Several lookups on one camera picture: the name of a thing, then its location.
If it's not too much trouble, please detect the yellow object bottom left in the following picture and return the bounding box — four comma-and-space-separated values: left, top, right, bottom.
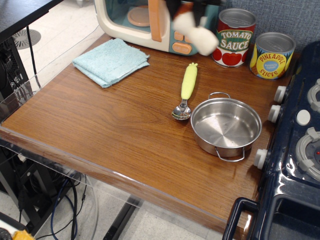
12, 230, 35, 240

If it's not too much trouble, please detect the toy microwave oven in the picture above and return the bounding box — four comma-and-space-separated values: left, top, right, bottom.
94, 0, 219, 56

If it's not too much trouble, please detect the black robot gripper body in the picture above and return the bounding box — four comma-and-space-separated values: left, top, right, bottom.
166, 0, 223, 6

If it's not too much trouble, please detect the plush brown white mushroom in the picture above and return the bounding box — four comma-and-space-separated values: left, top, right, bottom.
171, 2, 219, 56

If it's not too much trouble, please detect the pineapple slices can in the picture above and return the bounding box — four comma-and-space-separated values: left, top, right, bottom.
249, 32, 296, 80

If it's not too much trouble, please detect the tomato sauce can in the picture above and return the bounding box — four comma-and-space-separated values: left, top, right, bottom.
212, 8, 257, 67

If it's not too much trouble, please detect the small stainless steel pot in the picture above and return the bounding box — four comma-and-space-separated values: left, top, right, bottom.
190, 92, 262, 163

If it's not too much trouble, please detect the black cable under table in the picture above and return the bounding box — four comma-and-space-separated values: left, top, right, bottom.
36, 174, 88, 240

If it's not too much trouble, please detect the spoon with yellow handle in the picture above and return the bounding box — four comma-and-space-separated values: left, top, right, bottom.
171, 62, 198, 121

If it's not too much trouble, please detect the black desk at left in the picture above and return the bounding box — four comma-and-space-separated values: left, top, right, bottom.
0, 0, 65, 101

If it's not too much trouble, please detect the light blue folded napkin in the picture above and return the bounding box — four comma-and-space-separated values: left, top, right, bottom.
72, 38, 149, 89

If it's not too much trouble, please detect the dark blue toy stove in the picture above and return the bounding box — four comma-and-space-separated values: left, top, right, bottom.
223, 41, 320, 240

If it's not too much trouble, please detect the blue cable under table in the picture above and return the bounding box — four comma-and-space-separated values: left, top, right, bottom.
50, 178, 78, 237

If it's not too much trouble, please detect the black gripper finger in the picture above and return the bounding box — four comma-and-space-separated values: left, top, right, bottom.
166, 0, 181, 19
192, 3, 207, 27

